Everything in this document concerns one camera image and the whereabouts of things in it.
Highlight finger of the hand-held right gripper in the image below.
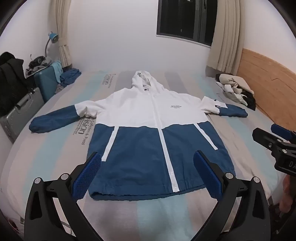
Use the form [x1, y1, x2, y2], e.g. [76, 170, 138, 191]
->
[271, 123, 296, 145]
[252, 127, 286, 154]

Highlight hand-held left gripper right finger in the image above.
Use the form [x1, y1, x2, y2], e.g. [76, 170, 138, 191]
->
[192, 150, 271, 241]

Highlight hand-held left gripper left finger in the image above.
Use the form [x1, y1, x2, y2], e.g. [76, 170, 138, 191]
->
[24, 152, 104, 241]

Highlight blue and white hooded jacket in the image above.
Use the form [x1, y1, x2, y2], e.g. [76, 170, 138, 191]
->
[29, 70, 248, 201]

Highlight beige and black clothes pile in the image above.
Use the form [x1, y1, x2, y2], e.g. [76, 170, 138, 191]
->
[215, 73, 257, 111]

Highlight grey clothes pile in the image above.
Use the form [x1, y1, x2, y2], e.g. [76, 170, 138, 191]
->
[25, 54, 54, 78]

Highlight black hanging clothes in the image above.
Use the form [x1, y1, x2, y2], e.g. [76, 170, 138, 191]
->
[0, 52, 31, 117]

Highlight person's right hand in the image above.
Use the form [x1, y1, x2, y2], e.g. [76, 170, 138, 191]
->
[279, 174, 296, 212]

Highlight bed with striped sheet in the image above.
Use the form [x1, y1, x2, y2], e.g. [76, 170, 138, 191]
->
[0, 70, 296, 241]

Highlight wooden headboard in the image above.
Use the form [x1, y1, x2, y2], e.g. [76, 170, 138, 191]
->
[236, 48, 296, 138]

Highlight silver suitcase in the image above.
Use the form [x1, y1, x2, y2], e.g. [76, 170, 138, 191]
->
[0, 87, 45, 143]

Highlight crumpled blue cloth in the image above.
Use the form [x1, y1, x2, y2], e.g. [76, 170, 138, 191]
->
[59, 68, 82, 88]

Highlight teal suitcase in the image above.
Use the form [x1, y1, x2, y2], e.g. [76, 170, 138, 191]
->
[33, 61, 62, 103]

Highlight light blue cloth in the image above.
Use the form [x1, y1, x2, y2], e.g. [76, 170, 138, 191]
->
[51, 61, 63, 82]

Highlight beige curtain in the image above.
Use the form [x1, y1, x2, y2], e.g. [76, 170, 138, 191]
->
[50, 0, 73, 68]
[206, 0, 245, 76]

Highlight blue desk lamp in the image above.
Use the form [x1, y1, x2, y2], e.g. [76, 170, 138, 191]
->
[44, 31, 59, 57]

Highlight dark window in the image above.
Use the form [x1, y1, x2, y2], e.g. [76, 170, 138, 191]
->
[157, 0, 218, 47]

